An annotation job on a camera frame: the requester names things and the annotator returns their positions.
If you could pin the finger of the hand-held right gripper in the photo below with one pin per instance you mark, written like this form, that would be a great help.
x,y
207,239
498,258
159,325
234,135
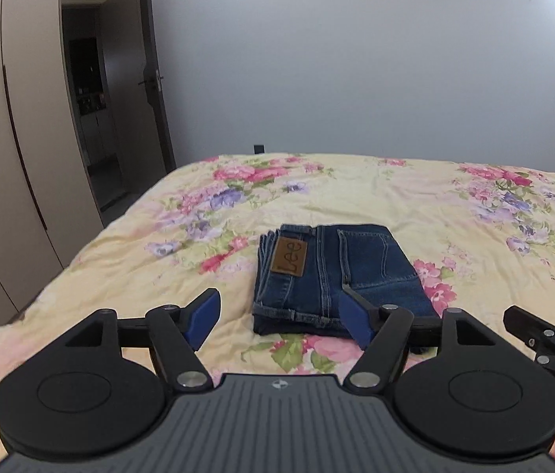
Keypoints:
x,y
528,324

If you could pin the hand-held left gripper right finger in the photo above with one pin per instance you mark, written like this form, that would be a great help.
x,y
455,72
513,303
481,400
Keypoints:
x,y
356,320

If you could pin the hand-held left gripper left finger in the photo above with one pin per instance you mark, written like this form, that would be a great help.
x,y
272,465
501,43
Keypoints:
x,y
203,316

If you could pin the blue denim pants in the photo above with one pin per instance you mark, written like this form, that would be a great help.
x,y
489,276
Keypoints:
x,y
376,266

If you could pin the floral yellow blanket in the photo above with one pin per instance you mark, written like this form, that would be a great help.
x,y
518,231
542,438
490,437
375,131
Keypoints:
x,y
159,246

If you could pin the hallway cabinet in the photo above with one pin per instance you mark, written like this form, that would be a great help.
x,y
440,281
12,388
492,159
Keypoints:
x,y
91,108

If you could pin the dark brown door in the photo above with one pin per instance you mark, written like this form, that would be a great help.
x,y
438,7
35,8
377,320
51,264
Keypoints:
x,y
132,83

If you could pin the beige wardrobe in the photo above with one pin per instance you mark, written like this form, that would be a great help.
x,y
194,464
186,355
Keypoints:
x,y
6,133

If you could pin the black wall socket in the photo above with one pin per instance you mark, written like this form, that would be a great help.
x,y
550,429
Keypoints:
x,y
259,149

